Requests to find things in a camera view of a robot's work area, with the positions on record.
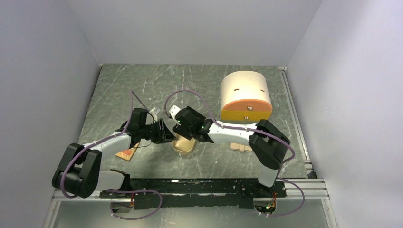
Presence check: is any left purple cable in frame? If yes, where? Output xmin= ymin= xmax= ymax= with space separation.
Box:
xmin=59 ymin=91 xmax=163 ymax=221

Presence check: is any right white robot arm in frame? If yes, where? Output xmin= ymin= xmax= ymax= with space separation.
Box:
xmin=169 ymin=105 xmax=290 ymax=197

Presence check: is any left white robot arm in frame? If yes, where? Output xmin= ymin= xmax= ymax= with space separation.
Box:
xmin=51 ymin=108 xmax=176 ymax=199

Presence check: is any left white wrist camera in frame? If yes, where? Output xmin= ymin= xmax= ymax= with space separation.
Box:
xmin=149 ymin=107 xmax=161 ymax=116

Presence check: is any tan oval tray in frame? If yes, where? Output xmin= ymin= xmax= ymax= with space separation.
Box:
xmin=172 ymin=133 xmax=196 ymax=155

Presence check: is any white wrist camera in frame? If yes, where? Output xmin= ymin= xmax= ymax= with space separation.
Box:
xmin=149 ymin=107 xmax=161 ymax=116
xmin=169 ymin=105 xmax=181 ymax=124

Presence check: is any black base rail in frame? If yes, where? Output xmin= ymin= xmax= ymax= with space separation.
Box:
xmin=99 ymin=178 xmax=287 ymax=209

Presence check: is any cream orange drawer box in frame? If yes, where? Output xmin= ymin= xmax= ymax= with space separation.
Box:
xmin=220 ymin=71 xmax=273 ymax=122

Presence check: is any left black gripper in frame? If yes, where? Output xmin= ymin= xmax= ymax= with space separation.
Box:
xmin=140 ymin=118 xmax=177 ymax=144

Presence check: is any tan card holder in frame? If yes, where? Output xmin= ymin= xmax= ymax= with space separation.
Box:
xmin=230 ymin=143 xmax=252 ymax=152

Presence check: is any orange patterned card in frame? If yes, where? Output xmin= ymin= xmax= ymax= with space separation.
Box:
xmin=115 ymin=143 xmax=140 ymax=162

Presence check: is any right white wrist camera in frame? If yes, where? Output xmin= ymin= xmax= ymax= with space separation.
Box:
xmin=169 ymin=105 xmax=181 ymax=124

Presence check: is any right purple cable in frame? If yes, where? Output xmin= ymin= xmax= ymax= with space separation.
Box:
xmin=164 ymin=90 xmax=306 ymax=219

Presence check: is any purple cable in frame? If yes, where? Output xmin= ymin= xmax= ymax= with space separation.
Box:
xmin=164 ymin=90 xmax=306 ymax=219
xmin=59 ymin=91 xmax=163 ymax=221

